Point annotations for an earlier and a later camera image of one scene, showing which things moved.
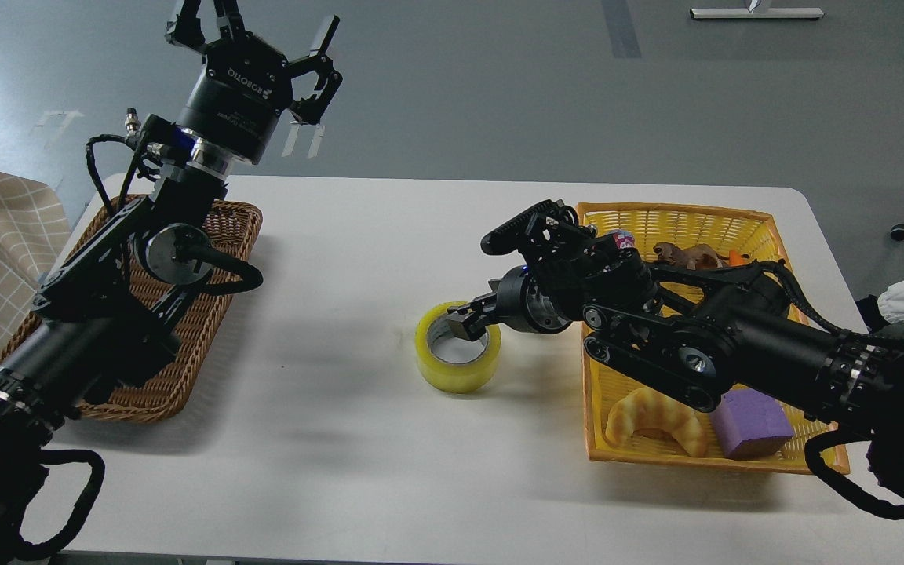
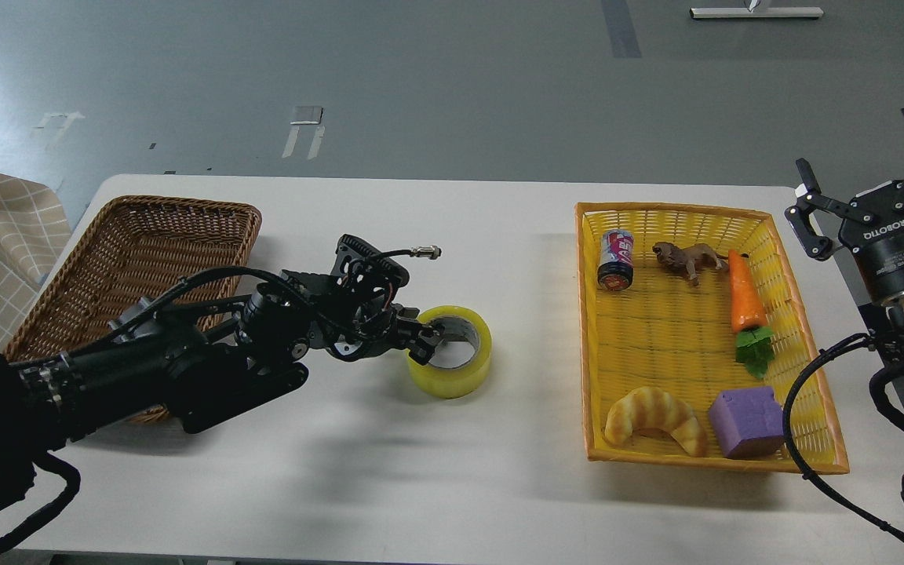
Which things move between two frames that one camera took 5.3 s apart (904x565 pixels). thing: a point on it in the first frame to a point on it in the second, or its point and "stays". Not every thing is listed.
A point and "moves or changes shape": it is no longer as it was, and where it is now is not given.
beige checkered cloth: [8, 235] stays
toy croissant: [641, 408] stays
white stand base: [751, 12] stays
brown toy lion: [692, 256] stays
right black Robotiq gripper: [519, 302] to [900, 233]
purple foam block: [748, 421] stays
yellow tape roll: [456, 378] moves or changes shape
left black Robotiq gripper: [232, 107] to [378, 329]
